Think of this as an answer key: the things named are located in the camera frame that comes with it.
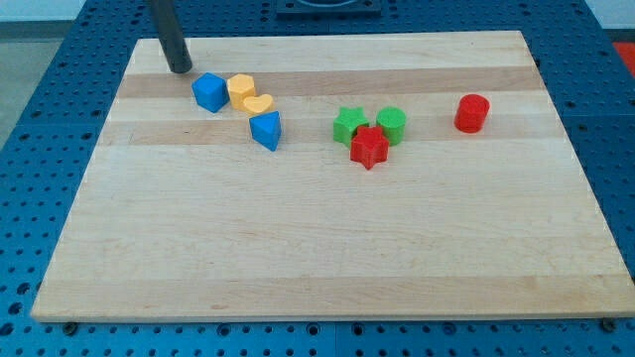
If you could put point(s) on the red cylinder block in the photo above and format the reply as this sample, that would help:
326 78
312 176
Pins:
471 113

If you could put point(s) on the blue triangle block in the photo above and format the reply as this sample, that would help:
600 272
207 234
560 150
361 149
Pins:
266 129

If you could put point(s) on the yellow heart block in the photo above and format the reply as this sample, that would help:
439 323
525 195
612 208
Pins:
260 104

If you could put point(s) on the green cylinder block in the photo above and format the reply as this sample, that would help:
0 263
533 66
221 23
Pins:
393 121

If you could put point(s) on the light wooden board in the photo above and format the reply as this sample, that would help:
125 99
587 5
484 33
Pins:
182 217

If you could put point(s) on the red star block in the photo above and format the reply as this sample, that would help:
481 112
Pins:
369 147

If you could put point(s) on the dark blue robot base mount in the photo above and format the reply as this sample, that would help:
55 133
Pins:
293 8

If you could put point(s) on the yellow hexagon block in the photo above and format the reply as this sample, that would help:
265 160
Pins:
240 86

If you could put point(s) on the blue cube block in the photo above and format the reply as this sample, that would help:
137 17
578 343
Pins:
210 92

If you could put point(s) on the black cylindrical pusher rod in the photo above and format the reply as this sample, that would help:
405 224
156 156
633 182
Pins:
170 35

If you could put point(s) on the green star block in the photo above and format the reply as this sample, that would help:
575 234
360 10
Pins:
346 123

